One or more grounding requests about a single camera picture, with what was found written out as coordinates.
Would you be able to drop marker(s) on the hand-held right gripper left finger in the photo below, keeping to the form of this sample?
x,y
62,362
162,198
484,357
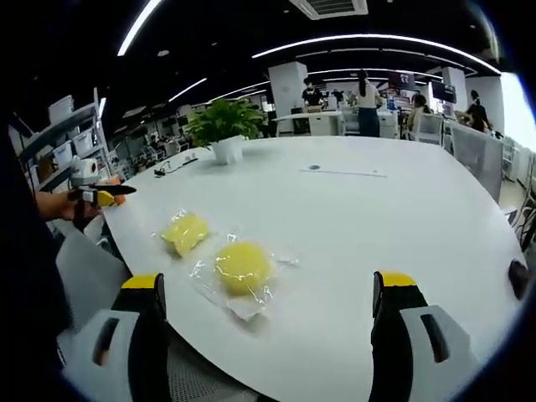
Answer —
x,y
96,356

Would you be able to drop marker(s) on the round table grommet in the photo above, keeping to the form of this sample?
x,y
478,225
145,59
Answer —
x,y
314,167

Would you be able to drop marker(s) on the dark round object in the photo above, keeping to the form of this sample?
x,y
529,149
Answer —
x,y
519,278

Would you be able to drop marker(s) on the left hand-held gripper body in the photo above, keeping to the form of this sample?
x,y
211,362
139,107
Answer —
x,y
81,171

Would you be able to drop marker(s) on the ceiling air conditioner unit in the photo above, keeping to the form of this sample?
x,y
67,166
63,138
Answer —
x,y
331,7

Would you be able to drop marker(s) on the grey metal shelf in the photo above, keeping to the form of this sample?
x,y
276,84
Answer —
x,y
46,134

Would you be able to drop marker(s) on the hanging dark monitor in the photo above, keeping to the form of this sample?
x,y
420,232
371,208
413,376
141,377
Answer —
x,y
444,92

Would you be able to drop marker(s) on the white desk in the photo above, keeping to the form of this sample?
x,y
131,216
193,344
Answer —
x,y
307,119

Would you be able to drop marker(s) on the white storage box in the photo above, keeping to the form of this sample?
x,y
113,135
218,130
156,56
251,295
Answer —
x,y
62,154
83,141
60,108

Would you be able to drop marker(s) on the yellow round silicone block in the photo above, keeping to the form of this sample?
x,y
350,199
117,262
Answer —
x,y
245,268

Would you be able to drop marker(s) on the person's dark clothing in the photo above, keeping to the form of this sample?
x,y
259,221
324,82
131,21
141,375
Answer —
x,y
25,251

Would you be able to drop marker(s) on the orange object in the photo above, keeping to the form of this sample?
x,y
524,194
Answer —
x,y
119,181

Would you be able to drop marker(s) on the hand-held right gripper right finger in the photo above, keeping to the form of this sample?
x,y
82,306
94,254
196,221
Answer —
x,y
419,360

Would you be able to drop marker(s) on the grey mesh chair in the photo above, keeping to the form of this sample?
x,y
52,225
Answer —
x,y
92,268
477,163

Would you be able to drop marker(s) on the yellow rectangular silicone block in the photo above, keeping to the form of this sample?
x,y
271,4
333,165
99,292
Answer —
x,y
186,232

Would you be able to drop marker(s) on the white table socket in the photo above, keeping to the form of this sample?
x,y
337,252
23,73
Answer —
x,y
191,158

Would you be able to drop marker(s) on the green potted plant white pot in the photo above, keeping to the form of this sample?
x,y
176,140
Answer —
x,y
226,125

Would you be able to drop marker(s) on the white mesh chair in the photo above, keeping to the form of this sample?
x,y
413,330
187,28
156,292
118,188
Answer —
x,y
431,127

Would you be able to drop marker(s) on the ceiling light strip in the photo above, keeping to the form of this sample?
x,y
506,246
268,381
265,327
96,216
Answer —
x,y
138,27
377,42
188,89

